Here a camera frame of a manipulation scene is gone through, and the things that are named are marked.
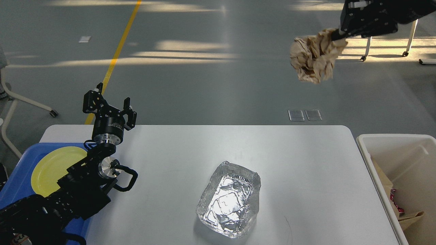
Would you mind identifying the white plastic bin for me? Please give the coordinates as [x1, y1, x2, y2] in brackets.
[357, 134, 436, 245]

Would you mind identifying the white office chair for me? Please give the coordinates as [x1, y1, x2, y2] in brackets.
[359, 19, 418, 62]

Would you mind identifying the crushed red soda can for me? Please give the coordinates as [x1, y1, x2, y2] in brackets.
[390, 189, 405, 215]

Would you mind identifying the white chair base left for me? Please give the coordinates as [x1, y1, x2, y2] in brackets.
[1, 79, 59, 159]

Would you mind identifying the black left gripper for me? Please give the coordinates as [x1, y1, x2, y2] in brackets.
[83, 82, 137, 145]

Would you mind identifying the wooden board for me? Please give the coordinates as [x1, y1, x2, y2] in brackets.
[371, 157, 425, 231]

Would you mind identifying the yellow plastic plate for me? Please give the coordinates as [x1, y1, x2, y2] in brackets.
[31, 146, 86, 197]

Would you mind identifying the aluminium foil tray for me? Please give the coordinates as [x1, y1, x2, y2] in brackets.
[196, 161, 261, 239]

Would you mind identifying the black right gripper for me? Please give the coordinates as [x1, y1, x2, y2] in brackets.
[331, 0, 436, 41]

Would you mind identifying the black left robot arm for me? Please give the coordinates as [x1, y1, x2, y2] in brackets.
[1, 83, 138, 245]

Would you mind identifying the brown paper ball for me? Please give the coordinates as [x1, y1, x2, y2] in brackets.
[290, 28, 348, 84]

